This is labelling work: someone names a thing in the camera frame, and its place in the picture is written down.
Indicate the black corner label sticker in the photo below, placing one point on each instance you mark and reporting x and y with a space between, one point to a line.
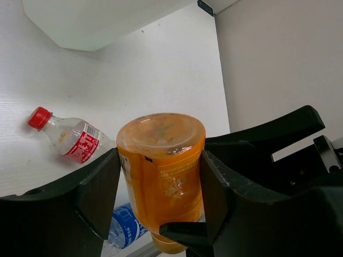
205 7

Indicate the orange juice bottle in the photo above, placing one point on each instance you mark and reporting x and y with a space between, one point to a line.
159 154

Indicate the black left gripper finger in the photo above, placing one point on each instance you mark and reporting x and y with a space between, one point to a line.
70 216

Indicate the white octagonal bin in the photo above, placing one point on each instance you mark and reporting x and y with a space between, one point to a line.
92 25

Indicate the aluminium table edge rail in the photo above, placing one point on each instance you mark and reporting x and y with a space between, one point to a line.
149 250

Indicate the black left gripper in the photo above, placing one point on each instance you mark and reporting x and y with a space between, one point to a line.
256 206

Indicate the clear bottle blue label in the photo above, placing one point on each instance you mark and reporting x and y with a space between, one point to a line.
124 230

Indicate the clear bottle red label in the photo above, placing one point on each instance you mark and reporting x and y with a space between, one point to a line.
72 138

